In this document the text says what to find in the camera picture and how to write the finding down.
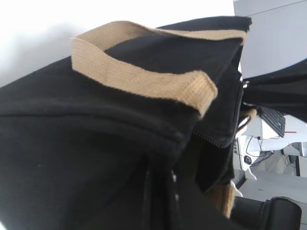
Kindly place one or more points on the white desk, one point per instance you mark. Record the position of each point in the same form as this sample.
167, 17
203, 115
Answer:
258, 142

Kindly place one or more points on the black computer keyboard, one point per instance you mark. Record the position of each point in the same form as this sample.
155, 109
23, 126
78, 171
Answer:
274, 119

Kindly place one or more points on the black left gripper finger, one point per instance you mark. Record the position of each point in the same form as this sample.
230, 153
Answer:
173, 201

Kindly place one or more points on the black office chair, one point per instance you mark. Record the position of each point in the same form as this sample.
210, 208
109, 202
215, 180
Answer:
277, 213

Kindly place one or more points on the black canvas tote bag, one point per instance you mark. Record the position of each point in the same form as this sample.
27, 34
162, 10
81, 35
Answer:
73, 133

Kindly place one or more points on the silver zipper pull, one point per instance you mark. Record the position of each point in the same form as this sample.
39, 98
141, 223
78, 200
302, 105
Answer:
244, 83

